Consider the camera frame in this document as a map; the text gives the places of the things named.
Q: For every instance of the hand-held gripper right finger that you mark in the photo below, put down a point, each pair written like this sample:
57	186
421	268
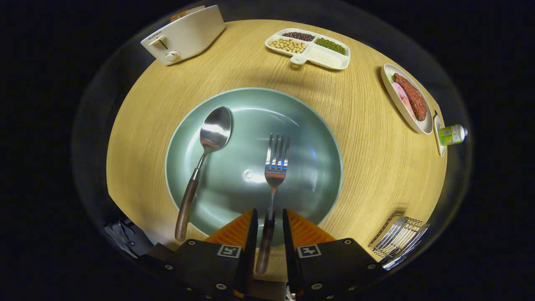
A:
289	251

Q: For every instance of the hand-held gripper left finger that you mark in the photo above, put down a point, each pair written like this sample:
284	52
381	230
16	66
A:
252	251

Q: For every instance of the silver metal cutlery rack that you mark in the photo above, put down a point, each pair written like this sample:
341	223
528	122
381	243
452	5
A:
397	242

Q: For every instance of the dark object beside table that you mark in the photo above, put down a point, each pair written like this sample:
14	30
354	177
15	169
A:
129	238

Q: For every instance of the pale green round plate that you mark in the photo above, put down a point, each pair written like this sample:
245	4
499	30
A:
250	125

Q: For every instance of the small white saucer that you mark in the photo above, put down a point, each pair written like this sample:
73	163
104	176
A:
439	149

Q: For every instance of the white plate with meat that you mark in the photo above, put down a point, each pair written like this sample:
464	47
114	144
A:
393	98

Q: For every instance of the pink ham slices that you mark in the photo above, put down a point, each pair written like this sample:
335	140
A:
402	98

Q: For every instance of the white divided dish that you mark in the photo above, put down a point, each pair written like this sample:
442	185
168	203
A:
328	58

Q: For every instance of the red meat slab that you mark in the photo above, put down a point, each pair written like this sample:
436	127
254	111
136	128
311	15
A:
411	97

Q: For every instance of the green label bottle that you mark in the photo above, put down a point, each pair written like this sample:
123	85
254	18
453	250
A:
451	134

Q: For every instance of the pile of yellow soybeans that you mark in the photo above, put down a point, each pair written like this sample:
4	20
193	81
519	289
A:
288	45

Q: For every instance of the pile of green beans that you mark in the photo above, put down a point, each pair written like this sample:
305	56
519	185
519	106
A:
330	45

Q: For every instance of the pile of dark red beans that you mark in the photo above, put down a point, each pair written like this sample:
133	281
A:
298	36

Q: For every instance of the white toaster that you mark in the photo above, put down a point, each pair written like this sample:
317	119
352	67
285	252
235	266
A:
188	35

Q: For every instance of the toasted bread slice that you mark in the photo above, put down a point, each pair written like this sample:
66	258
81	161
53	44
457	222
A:
186	13

